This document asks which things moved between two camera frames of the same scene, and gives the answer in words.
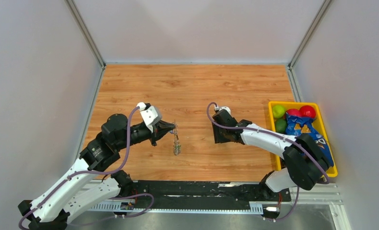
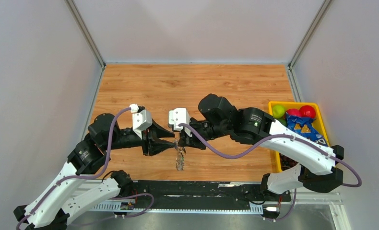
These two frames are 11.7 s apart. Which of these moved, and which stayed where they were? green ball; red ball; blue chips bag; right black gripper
Moved: right black gripper
Stayed: red ball; blue chips bag; green ball
